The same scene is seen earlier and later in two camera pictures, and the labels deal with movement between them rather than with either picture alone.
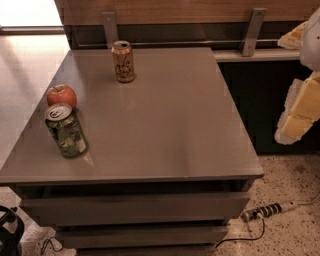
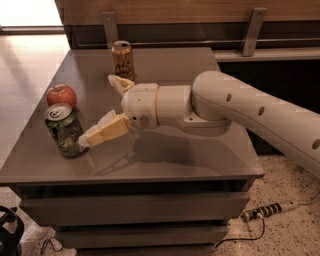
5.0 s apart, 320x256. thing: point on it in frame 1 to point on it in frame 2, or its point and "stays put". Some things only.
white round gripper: [312, 43] to [140, 105]
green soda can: [66, 130] stays put
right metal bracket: [255, 27] stays put
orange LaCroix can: [124, 61] stays put
